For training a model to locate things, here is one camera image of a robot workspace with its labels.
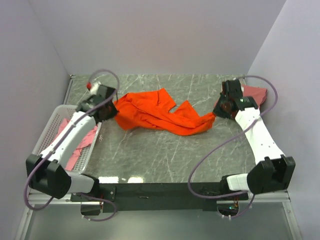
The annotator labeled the crumpled pink shirt in basket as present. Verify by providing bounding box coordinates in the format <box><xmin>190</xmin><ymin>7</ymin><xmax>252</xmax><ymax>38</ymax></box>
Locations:
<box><xmin>53</xmin><ymin>116</ymin><xmax>98</xmax><ymax>171</ymax></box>

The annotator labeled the folded pink t shirt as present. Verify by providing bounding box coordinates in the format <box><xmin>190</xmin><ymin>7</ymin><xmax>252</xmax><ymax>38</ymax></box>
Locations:
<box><xmin>241</xmin><ymin>85</ymin><xmax>268</xmax><ymax>108</ymax></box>

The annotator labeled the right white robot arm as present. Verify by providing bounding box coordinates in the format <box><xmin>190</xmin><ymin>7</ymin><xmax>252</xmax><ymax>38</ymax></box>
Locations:
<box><xmin>213</xmin><ymin>79</ymin><xmax>296</xmax><ymax>200</ymax></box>

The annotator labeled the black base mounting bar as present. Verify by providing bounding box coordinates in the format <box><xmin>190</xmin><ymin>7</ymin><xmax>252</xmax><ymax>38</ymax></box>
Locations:
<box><xmin>71</xmin><ymin>182</ymin><xmax>249</xmax><ymax>216</ymax></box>

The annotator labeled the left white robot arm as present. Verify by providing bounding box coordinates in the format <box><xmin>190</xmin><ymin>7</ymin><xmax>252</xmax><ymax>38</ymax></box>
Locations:
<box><xmin>26</xmin><ymin>82</ymin><xmax>118</xmax><ymax>201</ymax></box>

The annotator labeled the white plastic laundry basket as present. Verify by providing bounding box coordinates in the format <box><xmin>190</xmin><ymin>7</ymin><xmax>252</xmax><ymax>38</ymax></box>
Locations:
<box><xmin>32</xmin><ymin>104</ymin><xmax>102</xmax><ymax>174</ymax></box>

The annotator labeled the orange polo shirt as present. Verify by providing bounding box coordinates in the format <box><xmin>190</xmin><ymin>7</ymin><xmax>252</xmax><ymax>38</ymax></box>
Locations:
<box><xmin>114</xmin><ymin>88</ymin><xmax>216</xmax><ymax>136</ymax></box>

